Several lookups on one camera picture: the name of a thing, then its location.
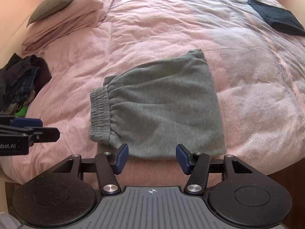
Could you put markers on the blue denim jeans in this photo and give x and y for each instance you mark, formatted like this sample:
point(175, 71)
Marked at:
point(24, 91)

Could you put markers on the folded dark navy garment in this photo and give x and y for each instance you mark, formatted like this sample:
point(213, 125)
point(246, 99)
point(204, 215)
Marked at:
point(281, 20)

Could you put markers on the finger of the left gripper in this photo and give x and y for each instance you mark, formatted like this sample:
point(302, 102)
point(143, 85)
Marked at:
point(9, 120)
point(35, 134)

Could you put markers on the pink pillow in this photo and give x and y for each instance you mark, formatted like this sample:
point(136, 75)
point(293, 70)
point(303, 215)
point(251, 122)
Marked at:
point(80, 7)

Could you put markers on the grey sweatpants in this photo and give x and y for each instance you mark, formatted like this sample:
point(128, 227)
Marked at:
point(155, 106)

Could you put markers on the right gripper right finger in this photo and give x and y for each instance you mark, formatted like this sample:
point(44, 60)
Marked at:
point(196, 166)

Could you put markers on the black jacket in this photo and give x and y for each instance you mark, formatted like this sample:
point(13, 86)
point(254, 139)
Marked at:
point(13, 75)

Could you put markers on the cream padded headboard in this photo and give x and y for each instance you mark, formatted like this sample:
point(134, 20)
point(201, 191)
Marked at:
point(13, 45)

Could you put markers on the green knitted garment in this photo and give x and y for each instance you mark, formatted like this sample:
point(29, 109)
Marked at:
point(22, 112)

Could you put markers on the dark maroon garment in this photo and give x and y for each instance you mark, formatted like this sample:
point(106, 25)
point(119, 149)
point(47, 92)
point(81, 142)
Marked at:
point(43, 75)

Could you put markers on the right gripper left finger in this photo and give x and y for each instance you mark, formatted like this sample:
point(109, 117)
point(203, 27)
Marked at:
point(108, 165)

